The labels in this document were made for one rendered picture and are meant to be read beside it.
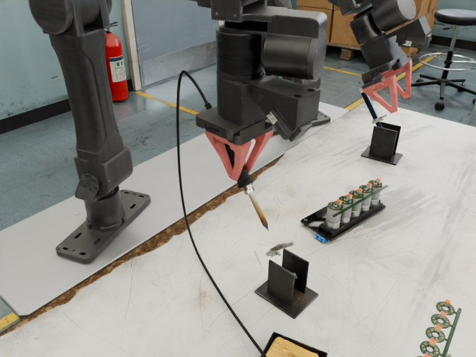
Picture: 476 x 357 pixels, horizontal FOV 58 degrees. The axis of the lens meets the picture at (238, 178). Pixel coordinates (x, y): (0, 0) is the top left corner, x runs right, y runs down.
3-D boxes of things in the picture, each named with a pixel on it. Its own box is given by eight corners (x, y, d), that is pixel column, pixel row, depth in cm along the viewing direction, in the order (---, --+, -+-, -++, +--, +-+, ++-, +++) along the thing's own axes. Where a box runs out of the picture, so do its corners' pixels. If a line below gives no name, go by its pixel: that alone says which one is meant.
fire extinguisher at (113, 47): (105, 98, 332) (92, 23, 303) (121, 92, 342) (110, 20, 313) (116, 103, 323) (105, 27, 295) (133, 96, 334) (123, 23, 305)
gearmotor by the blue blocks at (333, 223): (321, 228, 77) (324, 204, 74) (331, 222, 78) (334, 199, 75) (332, 235, 75) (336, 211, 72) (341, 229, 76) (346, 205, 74)
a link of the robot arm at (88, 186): (129, 151, 75) (103, 145, 77) (96, 176, 68) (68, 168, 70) (134, 182, 78) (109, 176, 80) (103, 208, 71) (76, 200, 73)
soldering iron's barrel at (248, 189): (265, 224, 63) (246, 184, 62) (273, 222, 62) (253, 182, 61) (259, 228, 62) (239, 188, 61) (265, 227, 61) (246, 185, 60)
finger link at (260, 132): (273, 176, 62) (275, 114, 57) (238, 196, 57) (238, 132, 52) (237, 159, 66) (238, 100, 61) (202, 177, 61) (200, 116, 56)
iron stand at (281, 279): (290, 295, 69) (264, 241, 69) (331, 295, 63) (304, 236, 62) (265, 316, 66) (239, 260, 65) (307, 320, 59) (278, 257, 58)
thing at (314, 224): (329, 244, 75) (330, 239, 74) (299, 224, 79) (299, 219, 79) (384, 210, 83) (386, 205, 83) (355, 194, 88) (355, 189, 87)
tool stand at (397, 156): (377, 163, 106) (357, 123, 105) (416, 151, 100) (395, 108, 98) (369, 173, 102) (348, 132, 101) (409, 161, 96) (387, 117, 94)
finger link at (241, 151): (274, 174, 62) (278, 113, 57) (240, 195, 57) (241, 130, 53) (239, 159, 66) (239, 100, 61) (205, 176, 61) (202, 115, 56)
